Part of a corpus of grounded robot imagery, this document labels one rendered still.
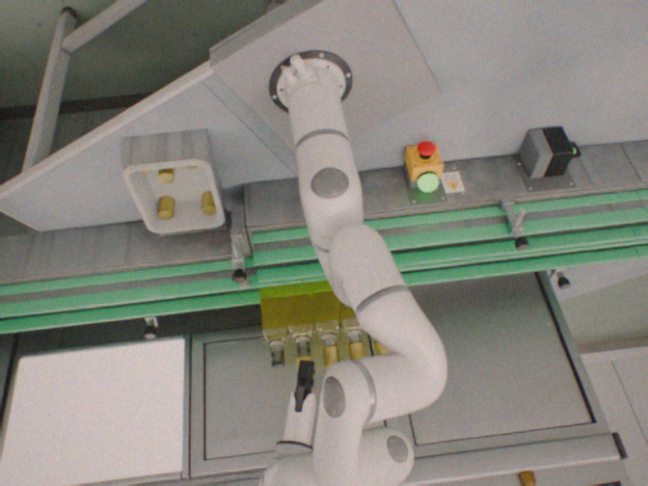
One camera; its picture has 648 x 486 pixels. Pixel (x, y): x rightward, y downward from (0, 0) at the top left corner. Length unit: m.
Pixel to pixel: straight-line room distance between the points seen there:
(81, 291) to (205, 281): 0.29
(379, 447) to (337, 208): 0.34
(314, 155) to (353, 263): 0.20
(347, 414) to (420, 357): 0.13
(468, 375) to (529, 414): 0.16
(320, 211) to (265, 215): 0.42
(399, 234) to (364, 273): 0.47
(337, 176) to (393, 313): 0.23
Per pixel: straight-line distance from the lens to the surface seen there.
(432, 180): 1.27
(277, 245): 1.25
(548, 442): 1.42
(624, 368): 5.11
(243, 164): 1.29
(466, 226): 1.30
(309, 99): 1.00
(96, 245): 1.45
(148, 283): 1.37
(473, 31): 1.16
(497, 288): 1.58
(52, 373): 1.54
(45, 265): 1.47
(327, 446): 0.80
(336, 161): 0.90
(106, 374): 1.49
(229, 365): 1.42
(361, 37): 1.04
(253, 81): 1.07
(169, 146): 1.20
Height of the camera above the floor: 1.62
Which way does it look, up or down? 34 degrees down
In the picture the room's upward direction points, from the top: 172 degrees clockwise
